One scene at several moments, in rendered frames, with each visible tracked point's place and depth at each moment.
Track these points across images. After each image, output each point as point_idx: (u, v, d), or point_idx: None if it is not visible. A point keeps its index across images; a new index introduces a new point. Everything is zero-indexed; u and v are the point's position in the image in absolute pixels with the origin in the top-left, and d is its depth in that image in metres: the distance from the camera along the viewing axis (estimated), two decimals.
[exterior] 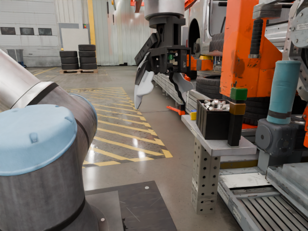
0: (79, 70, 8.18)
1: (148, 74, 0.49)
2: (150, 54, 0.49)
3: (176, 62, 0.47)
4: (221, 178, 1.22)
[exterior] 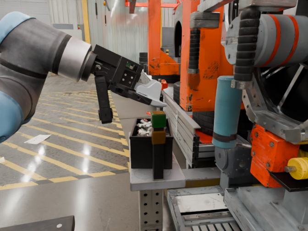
0: None
1: (140, 91, 0.49)
2: (115, 86, 0.47)
3: (131, 66, 0.50)
4: (176, 200, 1.11)
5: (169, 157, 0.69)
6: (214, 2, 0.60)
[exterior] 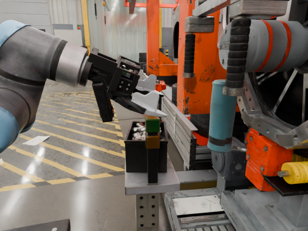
0: None
1: (135, 99, 0.48)
2: (112, 93, 0.47)
3: (129, 69, 0.48)
4: (173, 202, 1.11)
5: (164, 161, 0.69)
6: (208, 8, 0.60)
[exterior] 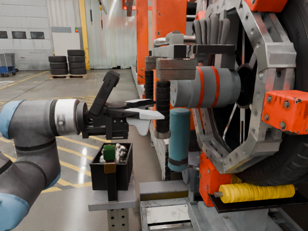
0: (68, 75, 8.19)
1: None
2: None
3: None
4: (146, 211, 1.23)
5: (124, 181, 0.81)
6: (156, 54, 0.72)
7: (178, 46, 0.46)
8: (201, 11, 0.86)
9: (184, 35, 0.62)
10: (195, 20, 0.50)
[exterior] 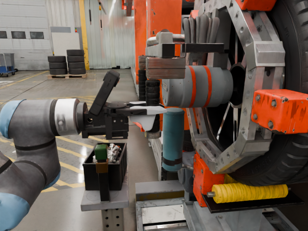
0: (68, 75, 8.18)
1: None
2: None
3: None
4: (142, 211, 1.23)
5: (118, 181, 0.80)
6: (149, 53, 0.71)
7: (167, 44, 0.46)
8: (195, 10, 0.85)
9: (175, 34, 0.61)
10: (184, 19, 0.50)
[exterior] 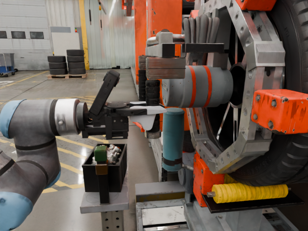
0: (68, 75, 8.17)
1: None
2: None
3: None
4: (142, 212, 1.21)
5: (118, 182, 0.79)
6: (149, 53, 0.71)
7: (167, 44, 0.46)
8: (195, 10, 0.85)
9: (175, 34, 0.61)
10: (184, 19, 0.50)
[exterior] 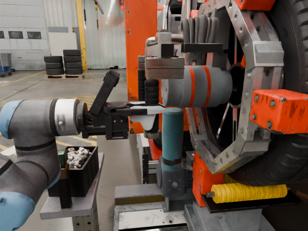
0: (64, 75, 8.15)
1: None
2: None
3: None
4: (119, 216, 1.19)
5: (82, 187, 0.76)
6: (148, 53, 0.71)
7: (166, 44, 0.46)
8: (194, 10, 0.85)
9: (174, 34, 0.61)
10: (184, 19, 0.50)
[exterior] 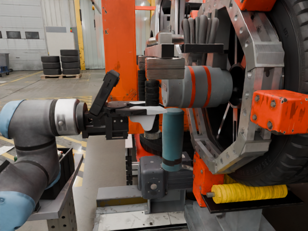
0: (61, 75, 8.14)
1: None
2: None
3: None
4: (100, 218, 1.18)
5: (51, 189, 0.75)
6: (148, 54, 0.71)
7: (166, 45, 0.46)
8: (194, 11, 0.85)
9: (174, 34, 0.61)
10: (184, 19, 0.50)
